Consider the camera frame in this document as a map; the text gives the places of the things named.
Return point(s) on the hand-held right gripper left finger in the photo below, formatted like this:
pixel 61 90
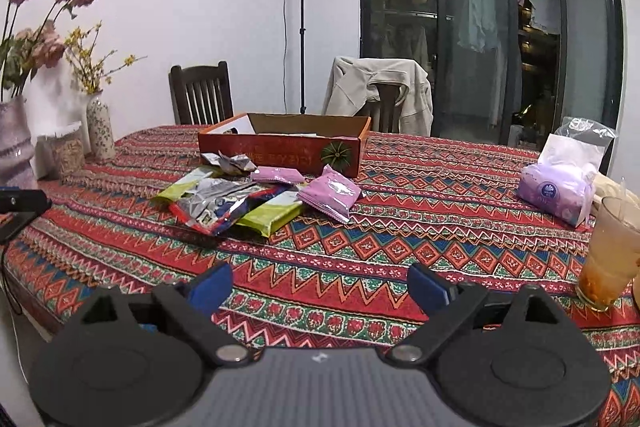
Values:
pixel 210 287

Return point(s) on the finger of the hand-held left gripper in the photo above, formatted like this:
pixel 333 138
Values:
pixel 25 202

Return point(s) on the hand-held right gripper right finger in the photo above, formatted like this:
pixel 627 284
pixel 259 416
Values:
pixel 427 287

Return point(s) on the pile of snack packets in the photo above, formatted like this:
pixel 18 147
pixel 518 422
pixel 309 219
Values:
pixel 225 207

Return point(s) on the red cardboard box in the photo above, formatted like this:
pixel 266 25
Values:
pixel 280 152

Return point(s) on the red patterned tablecloth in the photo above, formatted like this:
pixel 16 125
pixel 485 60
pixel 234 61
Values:
pixel 400 232

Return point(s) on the clear storage jar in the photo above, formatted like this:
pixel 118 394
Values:
pixel 65 154

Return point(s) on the small floral vase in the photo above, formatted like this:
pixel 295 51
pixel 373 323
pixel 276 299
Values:
pixel 100 132

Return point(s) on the yellow flower sprigs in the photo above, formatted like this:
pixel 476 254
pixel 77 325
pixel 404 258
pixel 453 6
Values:
pixel 90 77

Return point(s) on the purple tissue pack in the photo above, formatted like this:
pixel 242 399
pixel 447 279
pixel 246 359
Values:
pixel 550 194

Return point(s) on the brown chair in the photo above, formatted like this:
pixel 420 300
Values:
pixel 387 107

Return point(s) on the glass of drink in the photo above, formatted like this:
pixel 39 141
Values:
pixel 610 257

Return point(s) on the dark wooden chair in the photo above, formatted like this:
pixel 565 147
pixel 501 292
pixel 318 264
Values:
pixel 200 97

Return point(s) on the clear plastic bag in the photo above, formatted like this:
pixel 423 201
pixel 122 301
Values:
pixel 570 152

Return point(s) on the cream plastic bag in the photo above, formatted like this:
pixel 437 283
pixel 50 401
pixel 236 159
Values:
pixel 607 189

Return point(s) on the beige jacket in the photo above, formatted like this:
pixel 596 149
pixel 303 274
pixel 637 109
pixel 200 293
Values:
pixel 360 87

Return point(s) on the studio light on stand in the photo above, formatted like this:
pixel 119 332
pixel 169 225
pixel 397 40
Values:
pixel 302 32

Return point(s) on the hanging light blue garment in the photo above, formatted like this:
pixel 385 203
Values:
pixel 477 17

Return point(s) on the black framed glass door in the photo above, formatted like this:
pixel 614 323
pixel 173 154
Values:
pixel 585 32

